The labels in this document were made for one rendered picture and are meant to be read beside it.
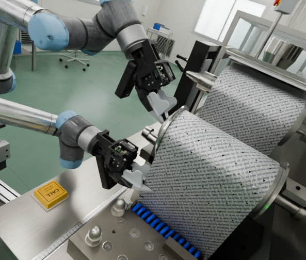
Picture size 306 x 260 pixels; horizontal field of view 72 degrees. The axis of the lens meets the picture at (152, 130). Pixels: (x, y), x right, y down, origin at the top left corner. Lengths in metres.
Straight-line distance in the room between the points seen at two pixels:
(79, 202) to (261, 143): 0.59
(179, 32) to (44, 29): 6.15
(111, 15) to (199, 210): 0.51
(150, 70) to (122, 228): 0.39
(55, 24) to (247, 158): 0.49
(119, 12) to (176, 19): 6.11
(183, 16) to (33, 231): 6.31
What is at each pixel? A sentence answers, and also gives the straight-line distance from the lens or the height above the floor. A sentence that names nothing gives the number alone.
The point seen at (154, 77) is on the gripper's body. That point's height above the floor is 1.35.
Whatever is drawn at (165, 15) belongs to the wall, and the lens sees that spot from 6.86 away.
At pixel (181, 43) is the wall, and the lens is 6.55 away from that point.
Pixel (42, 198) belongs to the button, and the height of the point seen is 0.92.
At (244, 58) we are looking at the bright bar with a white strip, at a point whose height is 1.45.
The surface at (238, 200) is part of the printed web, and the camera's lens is 0.49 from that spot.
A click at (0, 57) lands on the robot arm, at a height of 1.14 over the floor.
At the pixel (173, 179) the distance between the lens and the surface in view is 0.52.
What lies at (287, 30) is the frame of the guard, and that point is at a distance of 1.42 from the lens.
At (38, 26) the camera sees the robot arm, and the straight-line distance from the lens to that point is 0.55.
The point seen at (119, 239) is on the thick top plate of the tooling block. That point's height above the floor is 1.03.
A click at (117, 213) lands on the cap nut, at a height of 1.04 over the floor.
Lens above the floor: 1.51
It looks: 31 degrees down
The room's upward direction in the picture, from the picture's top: 21 degrees clockwise
